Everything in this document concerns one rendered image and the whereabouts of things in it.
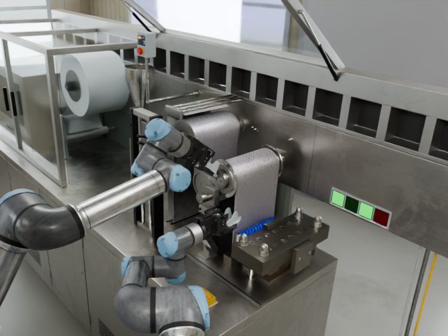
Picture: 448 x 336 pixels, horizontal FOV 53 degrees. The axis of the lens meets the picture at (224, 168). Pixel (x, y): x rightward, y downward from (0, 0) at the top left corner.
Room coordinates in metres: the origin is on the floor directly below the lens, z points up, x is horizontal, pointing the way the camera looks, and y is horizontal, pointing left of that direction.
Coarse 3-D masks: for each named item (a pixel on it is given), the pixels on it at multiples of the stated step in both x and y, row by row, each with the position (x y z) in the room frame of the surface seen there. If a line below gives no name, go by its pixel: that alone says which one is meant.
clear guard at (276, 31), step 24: (144, 0) 2.14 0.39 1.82; (168, 0) 1.97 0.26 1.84; (192, 0) 1.83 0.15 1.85; (216, 0) 1.71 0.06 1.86; (240, 0) 1.60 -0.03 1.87; (264, 0) 1.51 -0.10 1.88; (168, 24) 2.27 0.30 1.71; (192, 24) 2.08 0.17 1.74; (216, 24) 1.92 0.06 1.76; (240, 24) 1.78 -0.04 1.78; (264, 24) 1.66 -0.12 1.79; (288, 24) 1.56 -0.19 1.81; (264, 48) 1.87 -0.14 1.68; (288, 48) 1.73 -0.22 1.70; (312, 48) 1.62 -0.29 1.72
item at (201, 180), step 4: (196, 172) 1.63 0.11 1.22; (200, 172) 1.61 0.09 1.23; (196, 176) 1.64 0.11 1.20; (200, 176) 1.62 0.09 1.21; (204, 176) 1.60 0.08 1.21; (208, 176) 1.58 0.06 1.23; (196, 180) 1.64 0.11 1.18; (200, 180) 1.61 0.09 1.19; (204, 180) 1.60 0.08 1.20; (208, 180) 1.59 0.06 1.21; (196, 184) 1.64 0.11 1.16; (200, 184) 1.61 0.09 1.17; (204, 184) 1.60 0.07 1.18; (208, 184) 1.59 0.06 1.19; (212, 184) 1.57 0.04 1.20; (196, 188) 1.64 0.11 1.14; (200, 188) 1.61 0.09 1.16; (204, 188) 1.60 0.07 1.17; (196, 192) 1.63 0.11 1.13; (200, 192) 1.62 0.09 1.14; (204, 192) 1.60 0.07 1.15
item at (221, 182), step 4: (220, 172) 1.50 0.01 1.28; (224, 172) 1.50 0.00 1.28; (220, 176) 1.50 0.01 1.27; (224, 176) 1.48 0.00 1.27; (228, 176) 1.49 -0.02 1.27; (216, 180) 1.51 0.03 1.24; (220, 180) 1.50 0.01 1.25; (224, 180) 1.48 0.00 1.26; (228, 180) 1.49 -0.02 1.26; (216, 184) 1.51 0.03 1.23; (220, 184) 1.50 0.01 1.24; (224, 184) 1.48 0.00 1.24; (228, 184) 1.49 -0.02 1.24; (220, 188) 1.50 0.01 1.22; (224, 188) 1.48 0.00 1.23
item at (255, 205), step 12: (276, 180) 1.64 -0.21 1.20; (240, 192) 1.49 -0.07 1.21; (252, 192) 1.54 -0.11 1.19; (264, 192) 1.59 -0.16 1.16; (276, 192) 1.64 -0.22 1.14; (240, 204) 1.50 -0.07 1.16; (252, 204) 1.54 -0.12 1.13; (264, 204) 1.59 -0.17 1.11; (252, 216) 1.55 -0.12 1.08; (264, 216) 1.60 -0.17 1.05; (240, 228) 1.50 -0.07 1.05
